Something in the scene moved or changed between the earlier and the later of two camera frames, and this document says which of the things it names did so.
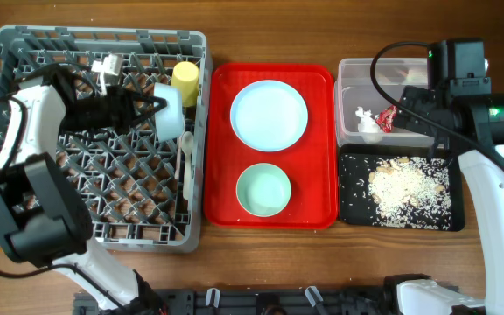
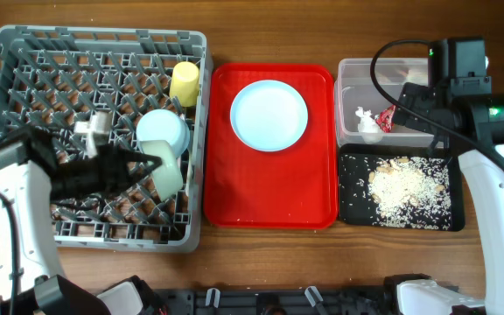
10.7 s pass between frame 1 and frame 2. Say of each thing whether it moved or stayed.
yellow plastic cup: stayed
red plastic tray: stayed
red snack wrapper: stayed
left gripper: moved
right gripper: stayed
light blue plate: stayed
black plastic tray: stayed
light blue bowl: moved
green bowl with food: moved
